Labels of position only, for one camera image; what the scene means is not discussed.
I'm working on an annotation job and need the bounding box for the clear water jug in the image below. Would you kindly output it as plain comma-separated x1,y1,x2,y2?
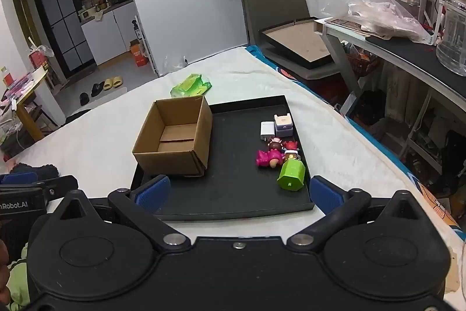
435,0,466,76

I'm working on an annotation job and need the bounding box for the red basket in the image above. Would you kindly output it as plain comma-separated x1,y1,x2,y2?
346,52,381,77

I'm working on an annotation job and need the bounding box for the white floor cabinet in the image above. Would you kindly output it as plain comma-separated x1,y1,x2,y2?
80,1,142,66

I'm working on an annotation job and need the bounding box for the red-hat amber toy figure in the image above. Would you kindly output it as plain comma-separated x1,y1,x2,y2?
283,140,302,162

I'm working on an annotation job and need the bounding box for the yellow side table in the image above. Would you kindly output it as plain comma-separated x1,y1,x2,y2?
0,68,50,143

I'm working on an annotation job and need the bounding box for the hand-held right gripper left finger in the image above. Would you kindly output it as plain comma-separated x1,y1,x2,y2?
58,175,192,254

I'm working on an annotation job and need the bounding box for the black framed glass door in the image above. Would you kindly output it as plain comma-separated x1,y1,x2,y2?
29,0,96,74

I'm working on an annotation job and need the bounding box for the brown cardboard box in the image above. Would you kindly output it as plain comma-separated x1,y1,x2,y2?
132,95,213,178

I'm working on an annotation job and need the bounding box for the black fuzzy cloth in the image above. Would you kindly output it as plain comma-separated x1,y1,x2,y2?
9,163,59,181

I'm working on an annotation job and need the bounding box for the green cube toy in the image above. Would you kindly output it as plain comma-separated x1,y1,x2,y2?
277,158,304,192

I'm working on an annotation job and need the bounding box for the grey desk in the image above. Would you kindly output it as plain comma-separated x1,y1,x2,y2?
314,17,466,159

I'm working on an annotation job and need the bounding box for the person's left hand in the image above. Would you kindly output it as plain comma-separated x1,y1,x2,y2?
0,240,10,297

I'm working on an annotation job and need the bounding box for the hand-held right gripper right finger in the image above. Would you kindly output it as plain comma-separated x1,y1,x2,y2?
287,175,420,254

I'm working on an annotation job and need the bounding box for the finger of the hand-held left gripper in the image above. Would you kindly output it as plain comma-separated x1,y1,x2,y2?
34,175,79,203
0,172,40,185

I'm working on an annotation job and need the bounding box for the green tissue packet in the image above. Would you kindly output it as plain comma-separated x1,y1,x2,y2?
171,73,213,98

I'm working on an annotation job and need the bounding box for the grey chair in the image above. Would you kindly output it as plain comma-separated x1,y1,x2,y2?
241,0,341,80

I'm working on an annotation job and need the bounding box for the black tray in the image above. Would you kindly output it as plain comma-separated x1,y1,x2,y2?
129,95,316,221

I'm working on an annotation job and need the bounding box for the white storage rack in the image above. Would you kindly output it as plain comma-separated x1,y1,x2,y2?
398,92,466,175

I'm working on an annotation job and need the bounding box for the black desk mat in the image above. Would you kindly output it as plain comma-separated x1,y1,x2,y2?
365,35,466,95

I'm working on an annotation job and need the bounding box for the white charger plug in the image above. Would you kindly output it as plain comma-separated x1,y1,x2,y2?
260,121,279,143

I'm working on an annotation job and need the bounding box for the purple and beige toy box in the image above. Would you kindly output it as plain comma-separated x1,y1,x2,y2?
273,113,295,138

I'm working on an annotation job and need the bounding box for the black picture frame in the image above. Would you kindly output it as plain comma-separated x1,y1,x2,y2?
258,17,337,70

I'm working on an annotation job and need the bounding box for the red box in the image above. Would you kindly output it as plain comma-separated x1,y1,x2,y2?
29,50,49,70

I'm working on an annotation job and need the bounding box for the orange cardboard box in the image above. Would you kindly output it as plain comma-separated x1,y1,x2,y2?
130,40,149,67

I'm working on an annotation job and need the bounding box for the clear plastic bag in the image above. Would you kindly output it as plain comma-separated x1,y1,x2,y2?
316,0,435,43

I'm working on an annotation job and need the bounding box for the brown-haired doll figure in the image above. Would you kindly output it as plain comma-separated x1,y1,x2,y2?
267,137,285,166

